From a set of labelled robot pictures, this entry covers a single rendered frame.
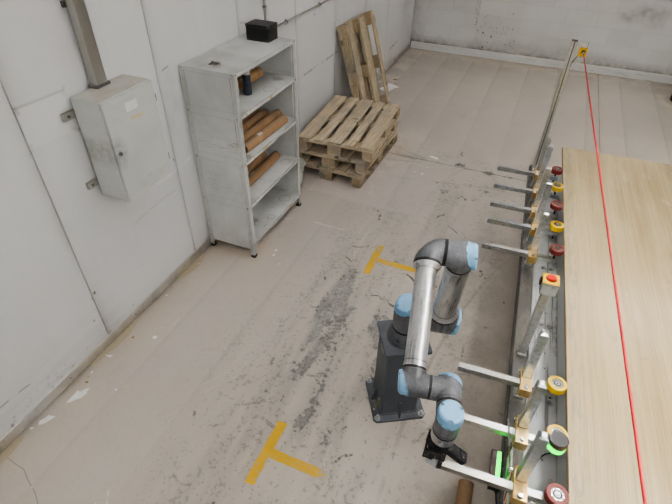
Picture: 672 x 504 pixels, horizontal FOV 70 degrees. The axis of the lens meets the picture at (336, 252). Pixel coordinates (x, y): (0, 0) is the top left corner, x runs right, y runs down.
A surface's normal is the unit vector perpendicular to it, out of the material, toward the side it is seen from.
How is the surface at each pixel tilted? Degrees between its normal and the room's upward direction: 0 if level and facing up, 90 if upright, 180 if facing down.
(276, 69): 90
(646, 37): 90
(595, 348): 0
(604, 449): 0
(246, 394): 0
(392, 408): 90
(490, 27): 90
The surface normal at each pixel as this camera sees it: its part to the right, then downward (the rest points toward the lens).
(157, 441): 0.02, -0.77
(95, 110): -0.39, 0.58
